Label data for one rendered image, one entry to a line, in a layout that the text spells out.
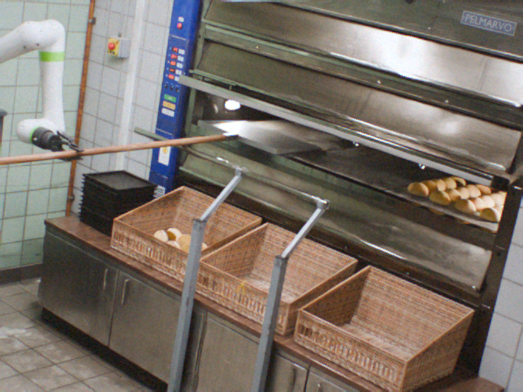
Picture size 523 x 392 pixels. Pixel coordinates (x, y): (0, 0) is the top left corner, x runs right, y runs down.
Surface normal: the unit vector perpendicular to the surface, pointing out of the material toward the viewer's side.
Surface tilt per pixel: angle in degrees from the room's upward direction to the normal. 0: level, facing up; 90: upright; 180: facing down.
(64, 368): 0
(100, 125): 90
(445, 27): 88
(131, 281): 91
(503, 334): 90
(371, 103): 70
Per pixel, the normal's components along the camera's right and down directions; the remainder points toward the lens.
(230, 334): -0.66, 0.12
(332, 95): -0.56, -0.23
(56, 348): 0.16, -0.95
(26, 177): 0.73, 0.30
